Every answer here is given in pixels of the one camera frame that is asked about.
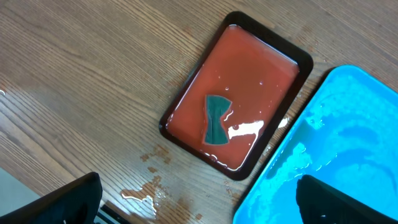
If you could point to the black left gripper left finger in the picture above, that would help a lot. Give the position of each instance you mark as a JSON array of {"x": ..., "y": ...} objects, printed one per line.
[{"x": 76, "y": 202}]

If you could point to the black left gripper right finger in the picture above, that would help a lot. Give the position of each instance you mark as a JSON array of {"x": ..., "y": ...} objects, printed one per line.
[{"x": 320, "y": 203}]

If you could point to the orange sponge with dark scourer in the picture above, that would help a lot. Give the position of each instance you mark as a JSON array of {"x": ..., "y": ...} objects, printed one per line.
[{"x": 216, "y": 107}]

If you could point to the teal plastic tray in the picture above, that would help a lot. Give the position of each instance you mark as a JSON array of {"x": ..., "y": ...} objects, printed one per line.
[{"x": 345, "y": 137}]

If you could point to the red tray with black rim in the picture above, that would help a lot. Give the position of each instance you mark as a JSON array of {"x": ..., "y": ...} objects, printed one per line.
[{"x": 259, "y": 71}]

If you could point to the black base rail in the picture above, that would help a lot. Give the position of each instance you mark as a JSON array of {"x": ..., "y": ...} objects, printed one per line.
[{"x": 106, "y": 215}]

